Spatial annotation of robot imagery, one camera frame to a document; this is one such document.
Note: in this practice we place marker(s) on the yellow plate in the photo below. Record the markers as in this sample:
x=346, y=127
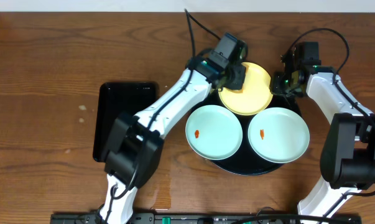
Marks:
x=255, y=94

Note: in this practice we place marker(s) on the black rectangular tray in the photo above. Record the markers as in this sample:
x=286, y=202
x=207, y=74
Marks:
x=115, y=98

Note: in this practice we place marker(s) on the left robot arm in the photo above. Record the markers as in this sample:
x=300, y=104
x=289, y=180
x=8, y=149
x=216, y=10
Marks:
x=134, y=145

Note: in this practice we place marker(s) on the light blue plate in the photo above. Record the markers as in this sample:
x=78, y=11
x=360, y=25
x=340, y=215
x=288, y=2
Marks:
x=214, y=132
x=278, y=135

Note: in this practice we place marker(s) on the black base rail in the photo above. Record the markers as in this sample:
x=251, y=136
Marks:
x=151, y=218

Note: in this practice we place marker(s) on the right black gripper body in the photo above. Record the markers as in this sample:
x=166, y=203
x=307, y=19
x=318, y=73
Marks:
x=283, y=84

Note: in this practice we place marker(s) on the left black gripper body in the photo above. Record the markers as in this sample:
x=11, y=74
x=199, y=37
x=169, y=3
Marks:
x=228, y=78

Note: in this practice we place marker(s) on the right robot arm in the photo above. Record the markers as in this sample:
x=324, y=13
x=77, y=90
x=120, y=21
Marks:
x=347, y=162

